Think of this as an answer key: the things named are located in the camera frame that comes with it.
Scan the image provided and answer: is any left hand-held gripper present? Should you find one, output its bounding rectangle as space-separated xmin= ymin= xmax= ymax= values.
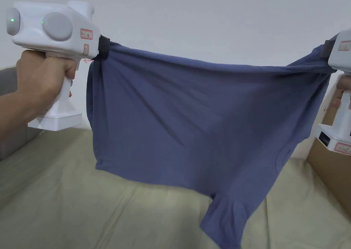
xmin=6 ymin=0 xmax=111 ymax=132

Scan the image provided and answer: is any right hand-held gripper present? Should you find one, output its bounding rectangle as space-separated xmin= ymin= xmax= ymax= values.
xmin=316 ymin=28 xmax=351 ymax=156

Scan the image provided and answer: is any dark blue shirt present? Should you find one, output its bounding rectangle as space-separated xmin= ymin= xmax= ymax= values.
xmin=86 ymin=41 xmax=335 ymax=249

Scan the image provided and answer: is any person's left forearm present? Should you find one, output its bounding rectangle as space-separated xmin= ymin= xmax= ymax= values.
xmin=0 ymin=88 xmax=41 ymax=151

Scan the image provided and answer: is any person's right hand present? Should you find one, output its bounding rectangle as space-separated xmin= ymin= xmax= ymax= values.
xmin=329 ymin=74 xmax=351 ymax=110

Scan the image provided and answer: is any person's left hand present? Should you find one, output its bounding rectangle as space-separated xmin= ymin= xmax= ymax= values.
xmin=15 ymin=50 xmax=78 ymax=115

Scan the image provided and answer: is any brown cardboard carton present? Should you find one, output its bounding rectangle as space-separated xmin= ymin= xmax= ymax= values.
xmin=306 ymin=73 xmax=351 ymax=214

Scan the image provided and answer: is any bed with beige sheet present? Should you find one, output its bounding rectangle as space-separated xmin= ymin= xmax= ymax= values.
xmin=0 ymin=129 xmax=351 ymax=249

